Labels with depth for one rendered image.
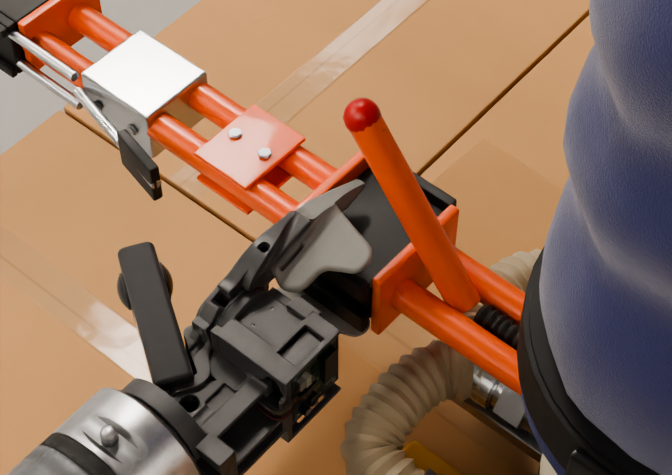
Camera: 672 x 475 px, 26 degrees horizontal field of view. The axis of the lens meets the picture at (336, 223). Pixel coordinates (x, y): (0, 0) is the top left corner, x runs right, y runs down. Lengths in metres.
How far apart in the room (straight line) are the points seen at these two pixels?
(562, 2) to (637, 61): 1.36
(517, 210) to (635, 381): 0.49
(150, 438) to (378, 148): 0.22
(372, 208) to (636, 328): 0.34
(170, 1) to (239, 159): 1.72
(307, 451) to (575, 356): 0.36
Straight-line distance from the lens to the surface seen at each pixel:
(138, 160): 1.01
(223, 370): 0.91
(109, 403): 0.87
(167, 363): 0.90
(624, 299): 0.68
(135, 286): 0.94
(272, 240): 0.91
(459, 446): 1.04
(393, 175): 0.90
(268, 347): 0.89
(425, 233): 0.91
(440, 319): 0.93
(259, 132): 1.02
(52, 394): 1.56
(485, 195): 1.17
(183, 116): 1.07
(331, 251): 0.92
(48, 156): 1.76
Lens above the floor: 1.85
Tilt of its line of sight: 52 degrees down
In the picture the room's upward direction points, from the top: straight up
